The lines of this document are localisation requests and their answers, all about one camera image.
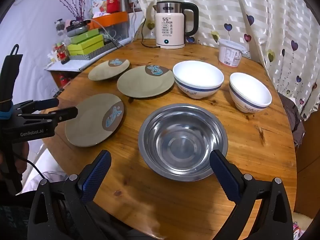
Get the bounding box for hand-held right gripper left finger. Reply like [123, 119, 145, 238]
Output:
[26, 150, 130, 240]

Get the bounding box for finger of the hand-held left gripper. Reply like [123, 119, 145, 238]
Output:
[17, 106, 78, 125]
[15, 98, 60, 112]

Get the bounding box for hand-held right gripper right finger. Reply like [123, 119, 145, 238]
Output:
[209, 149, 294, 240]

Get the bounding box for olive plate with blue motif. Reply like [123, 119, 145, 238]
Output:
[88, 58, 130, 81]
[65, 93, 127, 147]
[117, 65, 175, 98]

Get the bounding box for stainless steel bowl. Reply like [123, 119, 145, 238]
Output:
[138, 104, 228, 181]

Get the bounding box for small white blue-banded bowl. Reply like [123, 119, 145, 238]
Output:
[229, 72, 272, 113]

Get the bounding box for large white blue-banded bowl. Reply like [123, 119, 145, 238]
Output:
[173, 61, 224, 99]

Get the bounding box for person's left hand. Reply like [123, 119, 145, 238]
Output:
[14, 141, 30, 178]

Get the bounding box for small red item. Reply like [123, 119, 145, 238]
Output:
[59, 73, 70, 87]

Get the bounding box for white shelf board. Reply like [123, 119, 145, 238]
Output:
[44, 55, 100, 72]

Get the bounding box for red figurine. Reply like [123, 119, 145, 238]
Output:
[55, 42, 71, 65]

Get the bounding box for large green box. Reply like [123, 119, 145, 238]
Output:
[67, 34, 104, 56]

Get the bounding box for grey striped box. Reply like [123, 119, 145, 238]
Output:
[69, 40, 118, 61]

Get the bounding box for small black-capped jar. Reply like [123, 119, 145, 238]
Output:
[54, 19, 66, 36]

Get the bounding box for small green box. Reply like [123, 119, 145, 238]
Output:
[71, 29, 100, 43]

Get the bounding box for dark grey device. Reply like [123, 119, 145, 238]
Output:
[66, 20, 91, 37]

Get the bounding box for brown dotted cloth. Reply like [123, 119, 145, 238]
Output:
[277, 92, 306, 147]

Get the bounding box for purple decorative branches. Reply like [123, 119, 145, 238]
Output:
[42, 0, 88, 22]

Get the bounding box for clear orange-lid storage box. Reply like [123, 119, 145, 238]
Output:
[87, 12, 129, 44]

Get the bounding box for white plastic tub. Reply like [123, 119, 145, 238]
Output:
[218, 39, 247, 67]

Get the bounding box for cream electric kettle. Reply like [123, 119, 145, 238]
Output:
[153, 1, 199, 49]

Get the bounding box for cream heart-print curtain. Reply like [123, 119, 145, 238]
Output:
[134, 0, 320, 120]

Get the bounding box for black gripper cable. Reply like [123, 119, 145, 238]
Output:
[24, 158, 49, 180]

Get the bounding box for thin white cable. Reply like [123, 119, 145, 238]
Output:
[92, 19, 123, 47]

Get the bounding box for black kettle cable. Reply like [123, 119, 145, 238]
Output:
[132, 17, 158, 48]

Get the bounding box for white plug cable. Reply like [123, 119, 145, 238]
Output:
[131, 1, 140, 42]

